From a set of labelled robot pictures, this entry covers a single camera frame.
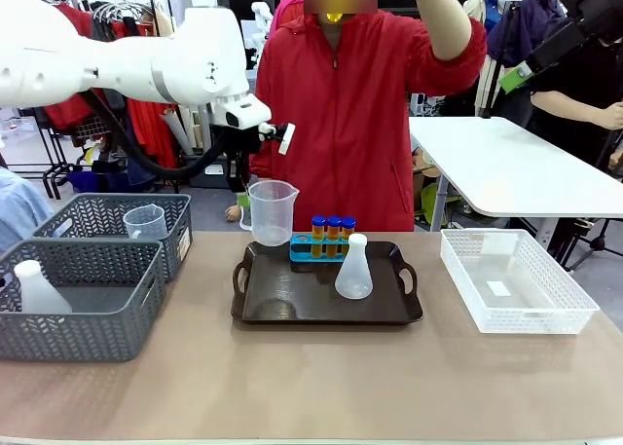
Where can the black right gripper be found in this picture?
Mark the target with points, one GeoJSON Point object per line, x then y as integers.
{"type": "Point", "coordinates": [598, 7]}

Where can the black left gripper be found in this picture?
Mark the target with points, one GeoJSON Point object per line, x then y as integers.
{"type": "Point", "coordinates": [241, 158]}

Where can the clear plastic measuring beaker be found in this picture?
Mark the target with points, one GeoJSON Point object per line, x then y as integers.
{"type": "Point", "coordinates": [146, 221]}
{"type": "Point", "coordinates": [272, 216]}

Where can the orange tube with blue cap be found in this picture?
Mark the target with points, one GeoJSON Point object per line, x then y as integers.
{"type": "Point", "coordinates": [318, 231]}
{"type": "Point", "coordinates": [333, 231]}
{"type": "Point", "coordinates": [348, 227]}

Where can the white plastic conical flask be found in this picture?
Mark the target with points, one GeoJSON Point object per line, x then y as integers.
{"type": "Point", "coordinates": [354, 277]}
{"type": "Point", "coordinates": [36, 291]}

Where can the person's left forearm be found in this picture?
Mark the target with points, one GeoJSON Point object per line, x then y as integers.
{"type": "Point", "coordinates": [445, 21]}

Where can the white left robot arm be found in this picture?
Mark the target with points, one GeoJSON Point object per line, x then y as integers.
{"type": "Point", "coordinates": [121, 60]}

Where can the doll lying on floor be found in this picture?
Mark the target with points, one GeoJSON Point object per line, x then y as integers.
{"type": "Point", "coordinates": [233, 213]}

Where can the black stand with device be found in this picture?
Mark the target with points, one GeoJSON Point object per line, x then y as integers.
{"type": "Point", "coordinates": [496, 70]}

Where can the dark grey storage bin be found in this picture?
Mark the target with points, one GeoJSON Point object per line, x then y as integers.
{"type": "Point", "coordinates": [214, 174]}

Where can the person in purple jacket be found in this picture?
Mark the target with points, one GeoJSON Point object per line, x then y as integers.
{"type": "Point", "coordinates": [525, 21]}

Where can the person in black clothes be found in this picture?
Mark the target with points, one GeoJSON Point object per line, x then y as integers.
{"type": "Point", "coordinates": [579, 114]}

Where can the blue test tube rack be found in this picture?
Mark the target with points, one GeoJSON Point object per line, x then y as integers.
{"type": "Point", "coordinates": [304, 252]}

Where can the person in beige coat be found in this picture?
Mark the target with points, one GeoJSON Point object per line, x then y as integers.
{"type": "Point", "coordinates": [482, 7]}

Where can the white folding table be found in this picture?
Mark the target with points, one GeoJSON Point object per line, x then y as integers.
{"type": "Point", "coordinates": [516, 167]}

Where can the grey paper roll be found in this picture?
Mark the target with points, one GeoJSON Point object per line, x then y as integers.
{"type": "Point", "coordinates": [176, 131]}

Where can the long red hanging dress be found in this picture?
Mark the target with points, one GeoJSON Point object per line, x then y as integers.
{"type": "Point", "coordinates": [151, 133]}

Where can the dark brown serving tray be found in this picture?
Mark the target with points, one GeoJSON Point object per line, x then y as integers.
{"type": "Point", "coordinates": [302, 299]}

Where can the grey basket with label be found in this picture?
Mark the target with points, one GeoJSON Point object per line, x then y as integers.
{"type": "Point", "coordinates": [109, 199]}

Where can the person in red jacket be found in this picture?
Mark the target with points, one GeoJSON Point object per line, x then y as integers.
{"type": "Point", "coordinates": [355, 123]}

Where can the green bag under table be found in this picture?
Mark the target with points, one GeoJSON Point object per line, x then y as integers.
{"type": "Point", "coordinates": [435, 204]}

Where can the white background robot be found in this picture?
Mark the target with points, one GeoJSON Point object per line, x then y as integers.
{"type": "Point", "coordinates": [262, 12]}

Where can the beige hanging garment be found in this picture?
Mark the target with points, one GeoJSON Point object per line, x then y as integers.
{"type": "Point", "coordinates": [163, 24]}

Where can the red hanging garments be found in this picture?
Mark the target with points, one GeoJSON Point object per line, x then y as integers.
{"type": "Point", "coordinates": [68, 116]}

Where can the mannequin with pink scarf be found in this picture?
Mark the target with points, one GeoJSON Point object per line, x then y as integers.
{"type": "Point", "coordinates": [288, 4]}

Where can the grey plastic basket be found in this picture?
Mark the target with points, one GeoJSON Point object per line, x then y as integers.
{"type": "Point", "coordinates": [78, 333]}

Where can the light blue cloth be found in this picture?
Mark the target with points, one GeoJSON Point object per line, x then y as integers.
{"type": "Point", "coordinates": [19, 206]}

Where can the white plastic mesh basket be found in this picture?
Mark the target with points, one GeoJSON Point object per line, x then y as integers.
{"type": "Point", "coordinates": [535, 313]}

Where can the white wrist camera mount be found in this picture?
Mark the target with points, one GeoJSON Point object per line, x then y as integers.
{"type": "Point", "coordinates": [284, 138]}

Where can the black camera tripod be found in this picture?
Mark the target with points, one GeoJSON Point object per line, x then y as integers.
{"type": "Point", "coordinates": [596, 240]}

